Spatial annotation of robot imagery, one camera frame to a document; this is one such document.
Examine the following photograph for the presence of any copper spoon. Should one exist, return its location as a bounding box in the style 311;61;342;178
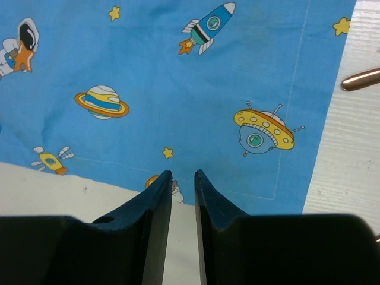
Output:
341;68;379;91

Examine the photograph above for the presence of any blue space-print cloth placemat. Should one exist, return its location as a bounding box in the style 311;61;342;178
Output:
1;1;355;214

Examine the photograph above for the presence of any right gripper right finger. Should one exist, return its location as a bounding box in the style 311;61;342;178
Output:
194;169;267;284

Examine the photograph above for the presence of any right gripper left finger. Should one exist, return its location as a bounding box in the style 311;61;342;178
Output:
59;170;172;284

